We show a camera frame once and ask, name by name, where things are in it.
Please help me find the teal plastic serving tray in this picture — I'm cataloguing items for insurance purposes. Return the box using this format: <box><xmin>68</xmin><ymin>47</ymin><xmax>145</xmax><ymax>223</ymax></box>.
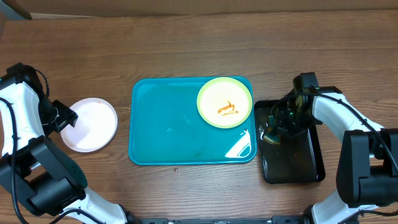
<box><xmin>128</xmin><ymin>77</ymin><xmax>257</xmax><ymax>166</ymax></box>

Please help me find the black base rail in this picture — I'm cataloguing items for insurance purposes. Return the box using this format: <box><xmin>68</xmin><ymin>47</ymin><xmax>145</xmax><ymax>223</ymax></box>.
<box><xmin>140</xmin><ymin>215</ymin><xmax>311</xmax><ymax>224</ymax></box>

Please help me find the white plate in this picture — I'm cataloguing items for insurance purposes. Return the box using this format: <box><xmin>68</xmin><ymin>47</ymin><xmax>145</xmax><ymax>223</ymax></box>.
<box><xmin>61</xmin><ymin>98</ymin><xmax>118</xmax><ymax>152</ymax></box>

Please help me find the green yellow scrub sponge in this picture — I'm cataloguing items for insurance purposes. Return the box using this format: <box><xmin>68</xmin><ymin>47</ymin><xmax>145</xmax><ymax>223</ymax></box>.
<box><xmin>262</xmin><ymin>115</ymin><xmax>280</xmax><ymax>144</ymax></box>

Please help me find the black water tray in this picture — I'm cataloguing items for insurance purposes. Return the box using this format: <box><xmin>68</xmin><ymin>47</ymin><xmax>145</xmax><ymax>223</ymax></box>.
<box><xmin>254</xmin><ymin>100</ymin><xmax>325</xmax><ymax>184</ymax></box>

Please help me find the green rimmed plate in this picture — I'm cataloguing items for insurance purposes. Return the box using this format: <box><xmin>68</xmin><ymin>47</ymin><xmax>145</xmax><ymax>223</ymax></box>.
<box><xmin>197</xmin><ymin>77</ymin><xmax>252</xmax><ymax>129</ymax></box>

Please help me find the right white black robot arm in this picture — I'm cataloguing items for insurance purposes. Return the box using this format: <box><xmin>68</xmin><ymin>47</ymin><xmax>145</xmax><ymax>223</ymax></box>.
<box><xmin>263</xmin><ymin>72</ymin><xmax>397</xmax><ymax>224</ymax></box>

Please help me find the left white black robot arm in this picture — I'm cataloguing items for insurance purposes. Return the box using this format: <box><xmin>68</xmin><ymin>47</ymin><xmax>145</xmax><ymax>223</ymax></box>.
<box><xmin>1</xmin><ymin>63</ymin><xmax>140</xmax><ymax>224</ymax></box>

